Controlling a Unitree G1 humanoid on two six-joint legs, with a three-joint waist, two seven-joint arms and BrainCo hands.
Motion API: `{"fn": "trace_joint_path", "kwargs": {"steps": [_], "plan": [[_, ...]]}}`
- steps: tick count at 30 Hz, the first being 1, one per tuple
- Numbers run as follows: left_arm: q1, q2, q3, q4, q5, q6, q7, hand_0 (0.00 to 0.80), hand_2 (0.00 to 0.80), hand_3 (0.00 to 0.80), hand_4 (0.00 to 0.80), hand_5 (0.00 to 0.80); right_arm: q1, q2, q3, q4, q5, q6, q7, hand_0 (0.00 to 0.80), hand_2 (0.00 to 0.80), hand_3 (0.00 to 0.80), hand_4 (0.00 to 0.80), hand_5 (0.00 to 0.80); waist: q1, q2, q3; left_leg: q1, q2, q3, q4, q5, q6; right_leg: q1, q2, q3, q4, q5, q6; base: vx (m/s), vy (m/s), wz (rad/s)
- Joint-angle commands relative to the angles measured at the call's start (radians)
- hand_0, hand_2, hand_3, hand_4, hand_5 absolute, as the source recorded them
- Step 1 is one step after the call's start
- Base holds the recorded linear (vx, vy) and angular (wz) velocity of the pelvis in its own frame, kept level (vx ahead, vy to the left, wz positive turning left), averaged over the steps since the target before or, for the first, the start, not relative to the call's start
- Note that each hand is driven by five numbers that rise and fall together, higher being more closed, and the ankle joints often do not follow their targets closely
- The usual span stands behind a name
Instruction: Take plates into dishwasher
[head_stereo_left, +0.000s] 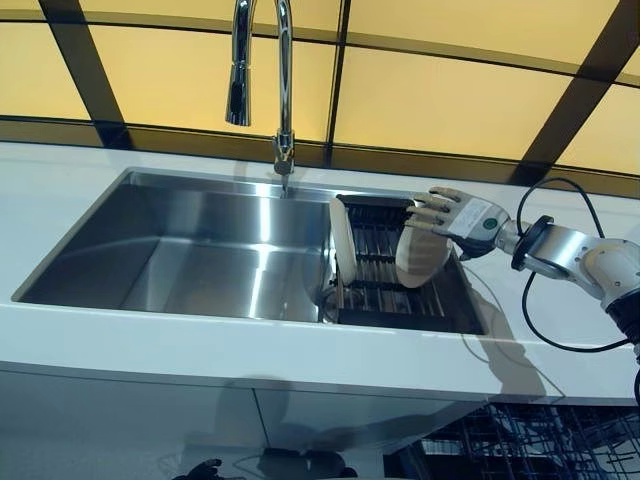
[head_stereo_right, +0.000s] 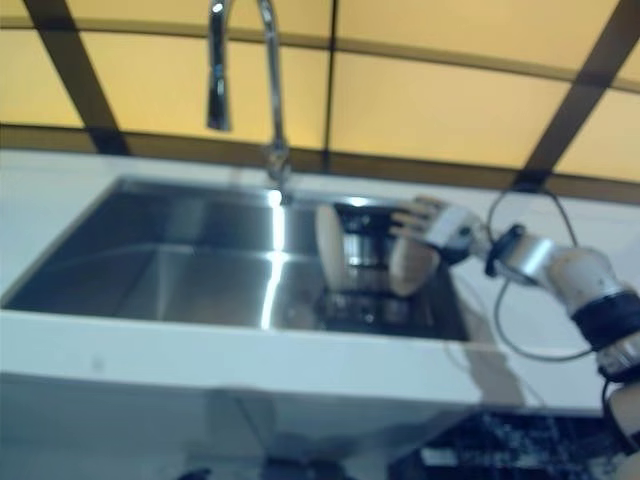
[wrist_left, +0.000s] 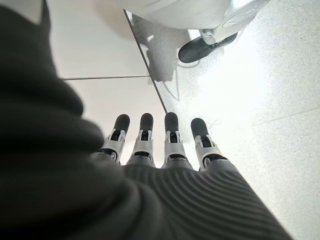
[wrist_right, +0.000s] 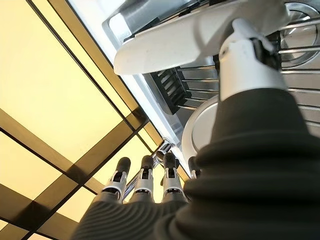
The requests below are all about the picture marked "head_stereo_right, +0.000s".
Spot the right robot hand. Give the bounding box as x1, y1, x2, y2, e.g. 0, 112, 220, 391
389, 195, 489, 266

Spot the cream ceramic plate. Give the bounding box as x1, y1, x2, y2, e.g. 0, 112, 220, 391
315, 203, 350, 292
388, 233, 442, 298

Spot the wide white cabinet door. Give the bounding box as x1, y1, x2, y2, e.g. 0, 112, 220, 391
0, 372, 254, 480

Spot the black dish drying rack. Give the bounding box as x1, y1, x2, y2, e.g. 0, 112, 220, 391
318, 196, 452, 332

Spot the narrow white cabinet door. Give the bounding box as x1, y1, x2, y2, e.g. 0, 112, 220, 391
247, 392, 454, 480

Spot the stainless steel sink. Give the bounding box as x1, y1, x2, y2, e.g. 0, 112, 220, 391
0, 173, 472, 345

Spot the chrome gooseneck faucet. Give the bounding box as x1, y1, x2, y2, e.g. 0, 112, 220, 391
205, 0, 295, 202

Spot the dark window frame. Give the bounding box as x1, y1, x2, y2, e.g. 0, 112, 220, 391
0, 0, 640, 186

